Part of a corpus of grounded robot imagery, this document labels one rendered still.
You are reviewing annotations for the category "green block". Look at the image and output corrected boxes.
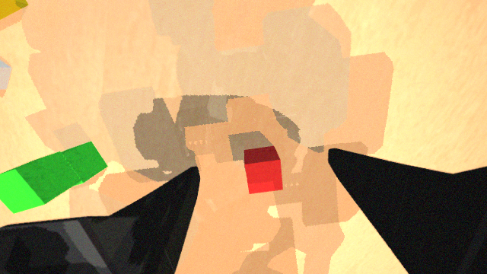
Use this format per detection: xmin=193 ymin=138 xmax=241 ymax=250
xmin=0 ymin=151 xmax=81 ymax=214
xmin=61 ymin=141 xmax=108 ymax=185

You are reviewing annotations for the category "small white block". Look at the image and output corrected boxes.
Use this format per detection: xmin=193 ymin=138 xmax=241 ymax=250
xmin=0 ymin=60 xmax=12 ymax=90

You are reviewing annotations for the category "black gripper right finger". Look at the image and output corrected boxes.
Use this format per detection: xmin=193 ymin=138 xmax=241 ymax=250
xmin=328 ymin=148 xmax=487 ymax=274

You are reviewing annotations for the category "red block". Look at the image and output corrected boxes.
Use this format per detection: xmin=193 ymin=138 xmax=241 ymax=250
xmin=244 ymin=146 xmax=283 ymax=194

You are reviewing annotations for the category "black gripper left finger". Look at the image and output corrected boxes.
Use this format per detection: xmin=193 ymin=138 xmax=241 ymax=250
xmin=0 ymin=167 xmax=200 ymax=274

